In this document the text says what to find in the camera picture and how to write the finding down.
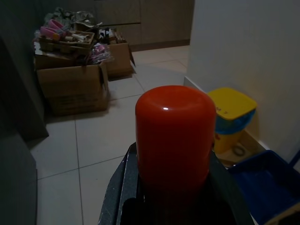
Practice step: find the cardboard tray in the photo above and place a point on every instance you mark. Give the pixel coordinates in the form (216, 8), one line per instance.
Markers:
(58, 44)

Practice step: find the pink bowl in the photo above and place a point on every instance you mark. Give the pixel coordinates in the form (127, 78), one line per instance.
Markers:
(48, 31)
(57, 24)

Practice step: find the red capped sauce bottle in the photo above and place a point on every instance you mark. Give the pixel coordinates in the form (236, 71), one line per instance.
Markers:
(175, 131)

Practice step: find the large cardboard box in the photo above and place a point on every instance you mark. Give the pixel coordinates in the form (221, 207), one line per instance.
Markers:
(70, 93)

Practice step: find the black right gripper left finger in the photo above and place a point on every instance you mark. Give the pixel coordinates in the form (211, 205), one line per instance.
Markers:
(122, 192)

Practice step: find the beige tape roll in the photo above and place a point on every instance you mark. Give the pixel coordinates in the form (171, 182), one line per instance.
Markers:
(234, 151)

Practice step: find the grey kitchen cabinets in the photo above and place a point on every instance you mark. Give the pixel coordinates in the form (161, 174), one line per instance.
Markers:
(152, 14)

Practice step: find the yellow pedal bin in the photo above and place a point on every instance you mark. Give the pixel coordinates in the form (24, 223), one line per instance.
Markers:
(230, 100)

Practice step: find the blue bin liner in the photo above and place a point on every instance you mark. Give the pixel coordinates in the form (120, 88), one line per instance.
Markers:
(234, 124)

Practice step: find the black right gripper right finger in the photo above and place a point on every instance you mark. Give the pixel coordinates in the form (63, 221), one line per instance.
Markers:
(227, 201)

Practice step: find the camouflage cloth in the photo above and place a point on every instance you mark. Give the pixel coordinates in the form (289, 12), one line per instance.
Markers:
(75, 15)

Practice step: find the flat cardboard box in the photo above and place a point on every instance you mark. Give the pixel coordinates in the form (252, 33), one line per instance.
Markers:
(54, 61)

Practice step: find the pink glitter packets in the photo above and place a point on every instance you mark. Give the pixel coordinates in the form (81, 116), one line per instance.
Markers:
(99, 54)

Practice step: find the blue plastic tub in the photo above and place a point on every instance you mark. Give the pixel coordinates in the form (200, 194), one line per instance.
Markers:
(269, 187)

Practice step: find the open cardboard box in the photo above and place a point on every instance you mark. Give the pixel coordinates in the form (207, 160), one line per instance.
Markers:
(119, 61)

